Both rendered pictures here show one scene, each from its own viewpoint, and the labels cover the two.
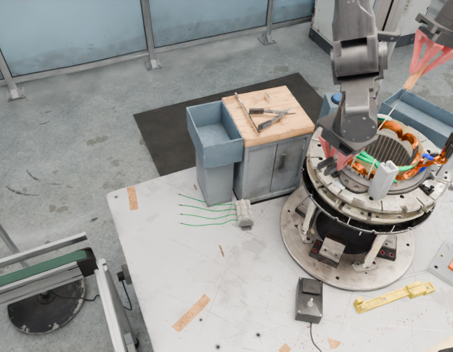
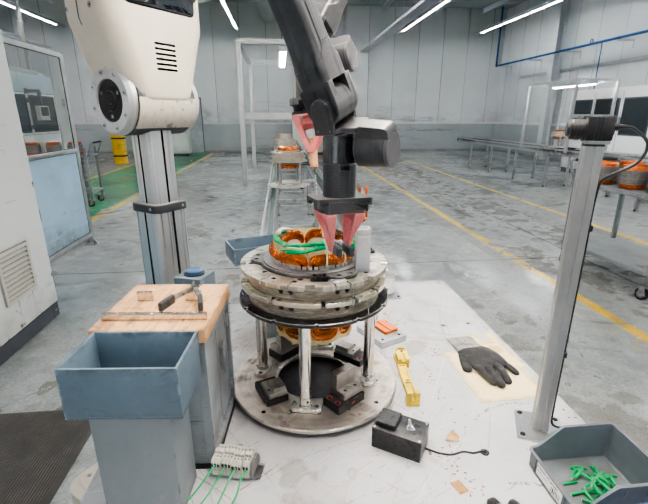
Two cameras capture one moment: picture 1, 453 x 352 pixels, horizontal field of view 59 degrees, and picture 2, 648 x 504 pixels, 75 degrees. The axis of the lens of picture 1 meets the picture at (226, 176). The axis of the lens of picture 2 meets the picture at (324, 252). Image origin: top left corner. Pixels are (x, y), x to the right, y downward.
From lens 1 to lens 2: 70 cm
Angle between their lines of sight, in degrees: 64
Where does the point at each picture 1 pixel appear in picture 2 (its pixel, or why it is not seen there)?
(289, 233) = (298, 422)
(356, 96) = (371, 123)
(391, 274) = (383, 365)
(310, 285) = (388, 417)
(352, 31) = (334, 68)
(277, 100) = (158, 294)
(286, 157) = (221, 347)
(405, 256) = not seen: hidden behind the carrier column
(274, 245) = (303, 449)
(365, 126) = (396, 143)
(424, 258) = not seen: hidden behind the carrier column
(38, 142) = not seen: outside the picture
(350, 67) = (345, 105)
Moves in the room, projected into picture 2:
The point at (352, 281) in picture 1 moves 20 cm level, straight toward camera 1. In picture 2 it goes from (383, 392) to (457, 445)
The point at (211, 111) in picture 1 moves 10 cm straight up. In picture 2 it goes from (87, 359) to (76, 300)
